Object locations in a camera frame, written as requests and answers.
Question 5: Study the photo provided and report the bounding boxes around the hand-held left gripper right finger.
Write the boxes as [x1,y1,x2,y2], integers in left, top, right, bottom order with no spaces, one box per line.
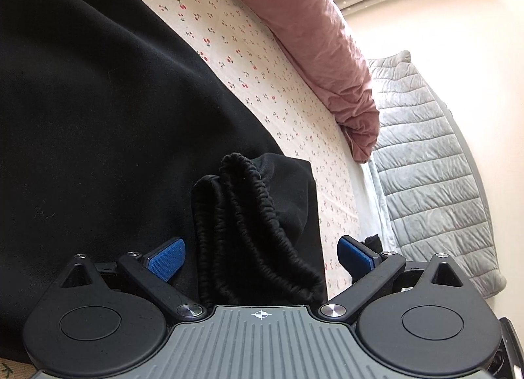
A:
[319,235,465,318]

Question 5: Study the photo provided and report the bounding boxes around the pink duvet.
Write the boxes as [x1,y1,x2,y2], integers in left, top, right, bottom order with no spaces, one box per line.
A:
[192,0,381,164]

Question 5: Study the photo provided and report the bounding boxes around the black pants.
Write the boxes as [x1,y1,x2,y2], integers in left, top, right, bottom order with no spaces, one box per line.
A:
[0,0,329,359]

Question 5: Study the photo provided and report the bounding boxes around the cherry print bed sheet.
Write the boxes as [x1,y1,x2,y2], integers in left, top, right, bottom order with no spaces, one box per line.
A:
[57,0,363,290]

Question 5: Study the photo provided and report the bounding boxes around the pale grey bed sheet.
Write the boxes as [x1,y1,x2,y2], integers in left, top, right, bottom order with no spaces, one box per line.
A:
[360,157,396,255]

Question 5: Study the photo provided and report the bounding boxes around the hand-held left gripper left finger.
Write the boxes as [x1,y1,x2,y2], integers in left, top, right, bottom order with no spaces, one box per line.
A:
[59,237,207,320]

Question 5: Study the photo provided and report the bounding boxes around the grey quilted blanket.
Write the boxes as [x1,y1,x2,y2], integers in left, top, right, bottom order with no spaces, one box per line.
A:
[365,50,508,298]

